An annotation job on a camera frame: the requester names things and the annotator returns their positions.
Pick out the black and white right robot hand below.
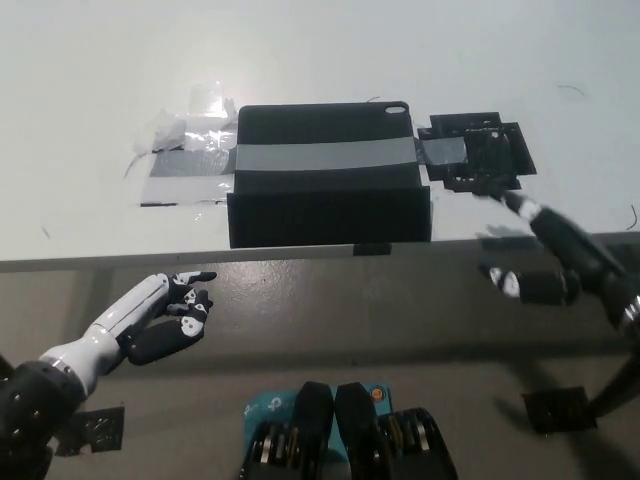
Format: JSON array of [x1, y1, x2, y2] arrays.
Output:
[[471, 191, 640, 330]]

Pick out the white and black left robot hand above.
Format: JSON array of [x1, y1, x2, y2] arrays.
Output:
[[38, 270, 219, 397]]

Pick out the black folding tablet cover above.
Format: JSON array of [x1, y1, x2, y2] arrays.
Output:
[[226, 102, 433, 250]]

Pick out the black robot torso blocks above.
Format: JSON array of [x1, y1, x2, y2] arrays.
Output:
[[238, 380, 459, 480]]

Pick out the black tape floor marker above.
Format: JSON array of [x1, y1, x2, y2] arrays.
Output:
[[53, 405, 126, 458], [521, 386, 600, 435]]

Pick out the teal router box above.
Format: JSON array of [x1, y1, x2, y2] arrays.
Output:
[[242, 381, 397, 452]]

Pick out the crumpled clear plastic tape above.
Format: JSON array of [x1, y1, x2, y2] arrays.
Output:
[[121, 82, 240, 209]]

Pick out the small black tape piece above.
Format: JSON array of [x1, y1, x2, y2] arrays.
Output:
[[352, 242, 393, 258]]

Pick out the grey duct tape strip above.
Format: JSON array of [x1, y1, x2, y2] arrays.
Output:
[[148, 135, 472, 180]]

